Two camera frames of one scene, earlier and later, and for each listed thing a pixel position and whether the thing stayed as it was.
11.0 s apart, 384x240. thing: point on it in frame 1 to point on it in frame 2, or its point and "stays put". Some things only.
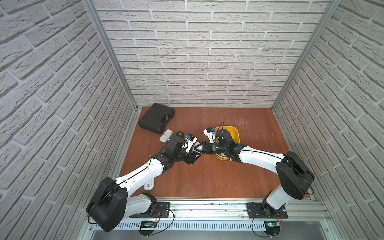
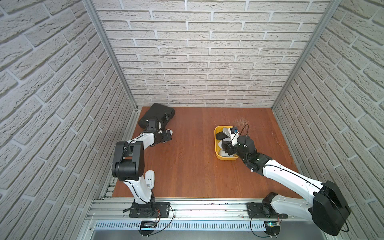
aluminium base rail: [230, 215] stays put
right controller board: [272, 228] stays put
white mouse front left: [149, 185] stays put
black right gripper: [204, 144] to [228, 147]
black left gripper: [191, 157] to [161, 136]
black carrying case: [154, 119] stays put
